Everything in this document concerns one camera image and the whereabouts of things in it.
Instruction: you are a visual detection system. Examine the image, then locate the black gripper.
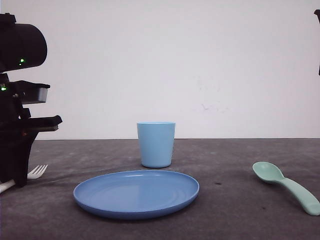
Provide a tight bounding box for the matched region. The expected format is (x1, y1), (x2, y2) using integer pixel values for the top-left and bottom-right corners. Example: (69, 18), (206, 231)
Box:
(0, 73), (63, 187)

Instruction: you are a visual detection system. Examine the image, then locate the white plastic fork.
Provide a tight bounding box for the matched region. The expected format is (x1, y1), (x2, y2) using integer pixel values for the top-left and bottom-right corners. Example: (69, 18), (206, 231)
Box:
(0, 164), (48, 194)

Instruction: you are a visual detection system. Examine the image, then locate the light blue plastic cup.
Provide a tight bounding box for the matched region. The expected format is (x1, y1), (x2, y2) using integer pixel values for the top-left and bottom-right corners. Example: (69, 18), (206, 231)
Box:
(137, 122), (176, 169)

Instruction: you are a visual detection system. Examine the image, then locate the mint green plastic spoon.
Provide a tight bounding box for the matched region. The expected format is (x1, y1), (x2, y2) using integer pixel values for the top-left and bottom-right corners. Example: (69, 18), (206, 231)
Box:
(252, 161), (320, 216)

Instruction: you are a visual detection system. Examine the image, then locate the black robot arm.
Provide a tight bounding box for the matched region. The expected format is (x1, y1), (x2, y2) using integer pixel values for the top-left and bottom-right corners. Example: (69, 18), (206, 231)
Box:
(0, 13), (62, 192)
(313, 8), (320, 76)

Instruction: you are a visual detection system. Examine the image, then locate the blue plastic plate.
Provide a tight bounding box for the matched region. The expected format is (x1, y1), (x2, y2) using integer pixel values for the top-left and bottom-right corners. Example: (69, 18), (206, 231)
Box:
(73, 170), (200, 220)

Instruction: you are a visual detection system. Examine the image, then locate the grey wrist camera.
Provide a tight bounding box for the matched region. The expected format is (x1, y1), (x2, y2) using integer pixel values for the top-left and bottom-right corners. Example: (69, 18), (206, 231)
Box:
(21, 83), (51, 105)

